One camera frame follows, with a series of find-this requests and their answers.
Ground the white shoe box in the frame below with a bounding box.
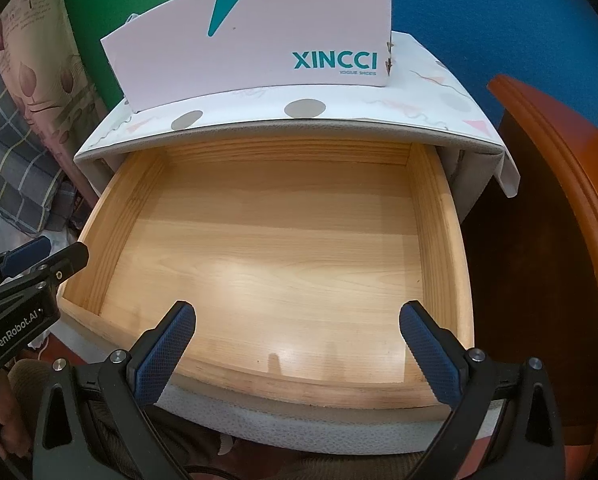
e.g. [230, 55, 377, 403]
[100, 0, 394, 112]

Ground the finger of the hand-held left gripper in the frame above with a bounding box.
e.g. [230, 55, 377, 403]
[0, 236, 50, 286]
[4, 241, 90, 296]

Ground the grey nightstand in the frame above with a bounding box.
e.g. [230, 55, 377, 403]
[74, 30, 522, 211]

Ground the person's left hand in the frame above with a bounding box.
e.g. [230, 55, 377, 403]
[0, 375, 32, 461]

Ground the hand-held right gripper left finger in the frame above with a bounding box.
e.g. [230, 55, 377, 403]
[31, 301, 197, 480]

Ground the orange brown wooden furniture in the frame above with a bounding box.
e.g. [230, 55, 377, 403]
[461, 74, 598, 480]

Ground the grey fronted wooden drawer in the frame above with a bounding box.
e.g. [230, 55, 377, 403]
[54, 137, 480, 461]

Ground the grey plaid quilt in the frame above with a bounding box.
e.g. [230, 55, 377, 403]
[0, 50, 87, 233]

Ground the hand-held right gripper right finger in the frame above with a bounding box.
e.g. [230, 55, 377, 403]
[399, 301, 567, 480]

